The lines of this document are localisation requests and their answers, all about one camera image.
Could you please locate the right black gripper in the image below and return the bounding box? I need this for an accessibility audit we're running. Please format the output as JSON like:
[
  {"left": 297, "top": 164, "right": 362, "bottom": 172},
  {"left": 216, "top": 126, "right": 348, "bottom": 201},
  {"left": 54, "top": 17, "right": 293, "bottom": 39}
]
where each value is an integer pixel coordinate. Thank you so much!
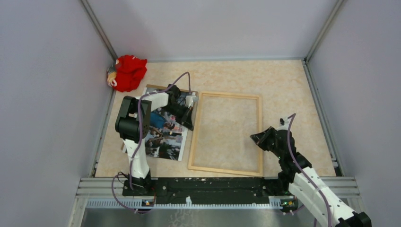
[{"left": 250, "top": 127, "right": 283, "bottom": 159}]

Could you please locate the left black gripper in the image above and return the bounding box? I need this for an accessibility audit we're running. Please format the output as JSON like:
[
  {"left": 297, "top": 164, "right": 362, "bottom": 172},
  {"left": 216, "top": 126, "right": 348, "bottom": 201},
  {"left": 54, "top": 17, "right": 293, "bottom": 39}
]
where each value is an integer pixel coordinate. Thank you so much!
[{"left": 161, "top": 103, "right": 193, "bottom": 131}]

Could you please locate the printed photo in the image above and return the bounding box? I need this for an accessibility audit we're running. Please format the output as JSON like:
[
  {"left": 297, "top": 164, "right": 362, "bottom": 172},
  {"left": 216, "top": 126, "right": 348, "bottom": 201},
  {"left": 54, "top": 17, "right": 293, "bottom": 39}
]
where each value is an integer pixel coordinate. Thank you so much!
[{"left": 115, "top": 87, "right": 196, "bottom": 161}]

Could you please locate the wooden picture frame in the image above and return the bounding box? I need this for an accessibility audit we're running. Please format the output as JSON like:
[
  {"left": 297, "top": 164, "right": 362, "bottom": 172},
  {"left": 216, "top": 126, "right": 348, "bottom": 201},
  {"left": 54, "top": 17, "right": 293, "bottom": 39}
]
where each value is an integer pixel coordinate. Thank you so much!
[{"left": 187, "top": 91, "right": 264, "bottom": 177}]

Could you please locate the transparent plastic sheet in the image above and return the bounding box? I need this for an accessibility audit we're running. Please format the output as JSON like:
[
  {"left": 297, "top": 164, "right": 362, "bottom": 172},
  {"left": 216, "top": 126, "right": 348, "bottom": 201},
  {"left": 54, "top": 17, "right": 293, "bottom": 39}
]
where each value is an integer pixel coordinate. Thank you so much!
[{"left": 193, "top": 95, "right": 260, "bottom": 172}]

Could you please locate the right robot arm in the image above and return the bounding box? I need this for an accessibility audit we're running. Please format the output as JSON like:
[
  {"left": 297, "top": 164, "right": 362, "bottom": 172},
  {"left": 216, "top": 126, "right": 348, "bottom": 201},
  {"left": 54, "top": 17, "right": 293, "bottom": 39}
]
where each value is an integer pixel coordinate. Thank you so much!
[{"left": 250, "top": 126, "right": 372, "bottom": 227}]

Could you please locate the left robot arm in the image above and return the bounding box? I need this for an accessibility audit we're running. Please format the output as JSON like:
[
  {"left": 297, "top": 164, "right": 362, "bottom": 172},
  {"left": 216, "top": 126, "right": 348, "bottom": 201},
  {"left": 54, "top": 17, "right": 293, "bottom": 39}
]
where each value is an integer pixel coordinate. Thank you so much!
[{"left": 115, "top": 85, "right": 197, "bottom": 195}]

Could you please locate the red crumpled cloth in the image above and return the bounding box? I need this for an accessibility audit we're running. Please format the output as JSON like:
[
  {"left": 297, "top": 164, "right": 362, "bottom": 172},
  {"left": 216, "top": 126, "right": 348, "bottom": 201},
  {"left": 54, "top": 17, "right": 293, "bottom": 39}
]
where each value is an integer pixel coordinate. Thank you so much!
[{"left": 107, "top": 55, "right": 148, "bottom": 92}]

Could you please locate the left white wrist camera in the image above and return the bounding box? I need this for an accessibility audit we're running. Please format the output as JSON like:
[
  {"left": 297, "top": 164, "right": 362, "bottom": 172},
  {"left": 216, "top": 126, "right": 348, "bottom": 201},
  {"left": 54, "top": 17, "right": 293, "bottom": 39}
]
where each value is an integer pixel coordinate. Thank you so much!
[{"left": 185, "top": 95, "right": 199, "bottom": 107}]

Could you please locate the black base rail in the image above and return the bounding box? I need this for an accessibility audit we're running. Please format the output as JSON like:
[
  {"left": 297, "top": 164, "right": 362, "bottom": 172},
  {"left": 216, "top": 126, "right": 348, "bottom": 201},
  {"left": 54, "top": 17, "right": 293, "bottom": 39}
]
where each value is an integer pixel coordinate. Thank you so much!
[{"left": 122, "top": 177, "right": 299, "bottom": 208}]

